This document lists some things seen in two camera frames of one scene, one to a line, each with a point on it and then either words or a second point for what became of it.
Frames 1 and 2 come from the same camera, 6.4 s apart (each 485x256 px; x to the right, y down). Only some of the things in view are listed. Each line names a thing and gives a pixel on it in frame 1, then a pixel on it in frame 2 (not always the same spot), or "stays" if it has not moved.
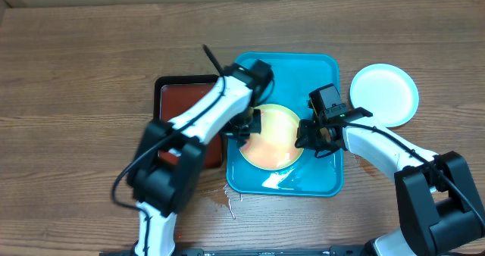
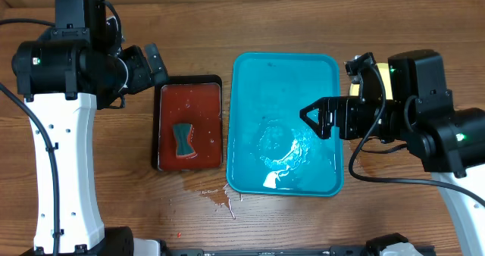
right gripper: x=310 y=141 to x=323 y=126
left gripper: x=255 y=126 to x=139 y=80
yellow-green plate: x=274 y=148 to x=383 y=69
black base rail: x=340 y=251 stays
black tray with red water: x=174 y=96 stays
